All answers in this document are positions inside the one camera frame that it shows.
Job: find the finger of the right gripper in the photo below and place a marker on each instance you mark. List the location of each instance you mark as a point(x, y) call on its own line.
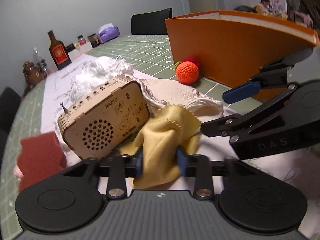
point(270, 76)
point(225, 126)

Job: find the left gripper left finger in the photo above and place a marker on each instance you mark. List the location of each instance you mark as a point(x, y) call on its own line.
point(116, 169)

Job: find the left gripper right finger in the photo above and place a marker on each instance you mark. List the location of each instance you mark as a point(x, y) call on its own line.
point(202, 169)

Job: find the yellow cloth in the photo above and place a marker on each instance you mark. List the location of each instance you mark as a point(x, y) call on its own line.
point(171, 126)

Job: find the red owl sponge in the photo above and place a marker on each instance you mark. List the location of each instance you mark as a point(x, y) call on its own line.
point(40, 158)

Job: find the white table runner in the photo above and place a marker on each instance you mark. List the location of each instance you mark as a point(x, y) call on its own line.
point(299, 168)

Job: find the wooden radio box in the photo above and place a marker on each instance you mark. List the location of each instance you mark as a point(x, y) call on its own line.
point(104, 118)

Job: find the orange storage box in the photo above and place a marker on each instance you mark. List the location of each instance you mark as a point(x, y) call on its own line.
point(232, 45)

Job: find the orange crochet ball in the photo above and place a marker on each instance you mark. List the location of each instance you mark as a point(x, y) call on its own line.
point(187, 71)

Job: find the beige cloth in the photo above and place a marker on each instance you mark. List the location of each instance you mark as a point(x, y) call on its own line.
point(159, 93)

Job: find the green checked tablecloth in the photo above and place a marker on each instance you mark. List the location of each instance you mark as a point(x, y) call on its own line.
point(150, 54)

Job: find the white small box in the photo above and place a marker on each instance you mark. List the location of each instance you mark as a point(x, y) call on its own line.
point(80, 50)

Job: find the brown bear plush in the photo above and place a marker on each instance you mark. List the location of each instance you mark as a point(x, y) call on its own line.
point(33, 75)

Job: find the black chair near left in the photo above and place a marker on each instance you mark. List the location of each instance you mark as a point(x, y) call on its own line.
point(10, 102)

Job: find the black lidded jar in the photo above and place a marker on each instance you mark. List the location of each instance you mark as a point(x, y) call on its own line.
point(70, 48)

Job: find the clear water bottle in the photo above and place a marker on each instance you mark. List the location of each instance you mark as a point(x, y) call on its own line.
point(40, 61)

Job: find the black chair far end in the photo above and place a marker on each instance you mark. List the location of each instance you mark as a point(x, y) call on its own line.
point(150, 23)

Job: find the dark glass jar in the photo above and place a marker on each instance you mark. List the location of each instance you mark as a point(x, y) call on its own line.
point(93, 39)

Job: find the red label small bottle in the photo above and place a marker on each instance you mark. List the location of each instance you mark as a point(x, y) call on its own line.
point(81, 40)

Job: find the brown liquor bottle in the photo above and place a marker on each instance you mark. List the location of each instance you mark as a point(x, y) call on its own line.
point(58, 52)

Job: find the purple tissue pack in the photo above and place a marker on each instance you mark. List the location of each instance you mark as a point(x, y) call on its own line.
point(107, 32)

